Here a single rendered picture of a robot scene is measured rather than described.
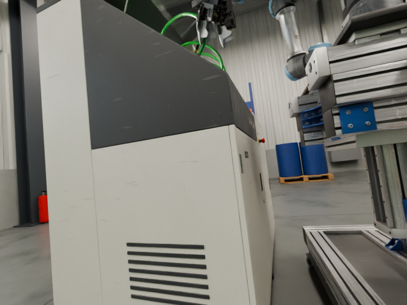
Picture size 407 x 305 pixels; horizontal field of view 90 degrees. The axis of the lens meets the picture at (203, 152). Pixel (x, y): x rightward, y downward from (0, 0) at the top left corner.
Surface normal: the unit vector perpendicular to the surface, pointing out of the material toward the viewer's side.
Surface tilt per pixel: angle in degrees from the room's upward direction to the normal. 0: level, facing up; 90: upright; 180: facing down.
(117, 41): 90
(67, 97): 90
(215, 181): 90
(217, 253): 90
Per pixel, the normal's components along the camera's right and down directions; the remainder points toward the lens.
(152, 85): -0.35, -0.03
